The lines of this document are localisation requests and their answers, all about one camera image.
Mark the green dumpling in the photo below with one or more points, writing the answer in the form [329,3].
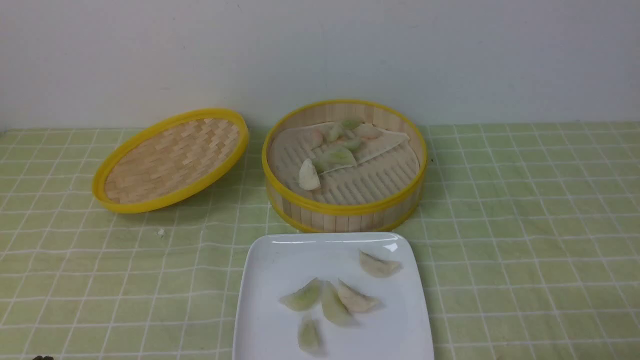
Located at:
[339,128]
[335,158]

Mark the pink dumpling in steamer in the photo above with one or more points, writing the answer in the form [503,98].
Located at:
[367,131]
[316,139]

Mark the white steamer liner paper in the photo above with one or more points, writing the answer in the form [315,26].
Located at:
[290,147]

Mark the pink dumpling in steamer right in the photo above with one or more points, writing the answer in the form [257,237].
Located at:
[367,131]

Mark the beige dumpling plate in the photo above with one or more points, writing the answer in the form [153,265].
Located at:
[376,267]
[355,301]

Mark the beige dumpling plate upper right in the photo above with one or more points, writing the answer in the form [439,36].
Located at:
[376,267]

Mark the green dumpling plate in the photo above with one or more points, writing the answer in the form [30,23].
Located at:
[308,336]
[333,309]
[304,298]

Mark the green dumpling in steamer back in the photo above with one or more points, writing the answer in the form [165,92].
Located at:
[339,128]

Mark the white dumpling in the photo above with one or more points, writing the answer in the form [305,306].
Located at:
[308,178]

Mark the green checkered tablecloth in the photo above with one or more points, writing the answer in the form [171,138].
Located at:
[526,240]

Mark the yellow rimmed bamboo steamer lid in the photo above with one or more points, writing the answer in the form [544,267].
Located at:
[171,161]

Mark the pink dumpling in steamer left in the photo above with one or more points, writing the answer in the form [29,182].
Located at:
[316,139]

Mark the beige dumpling plate centre right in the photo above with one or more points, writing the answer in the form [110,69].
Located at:
[355,301]

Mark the green dumpling plate bottom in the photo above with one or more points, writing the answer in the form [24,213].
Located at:
[308,336]

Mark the white square plate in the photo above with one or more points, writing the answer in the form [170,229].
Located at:
[278,265]

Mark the green dumpling plate middle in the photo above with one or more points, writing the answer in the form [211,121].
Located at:
[333,309]

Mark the green dumpling plate left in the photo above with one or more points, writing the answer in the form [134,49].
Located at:
[304,298]

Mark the yellow rimmed bamboo steamer basket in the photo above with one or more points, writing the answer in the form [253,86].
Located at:
[377,195]

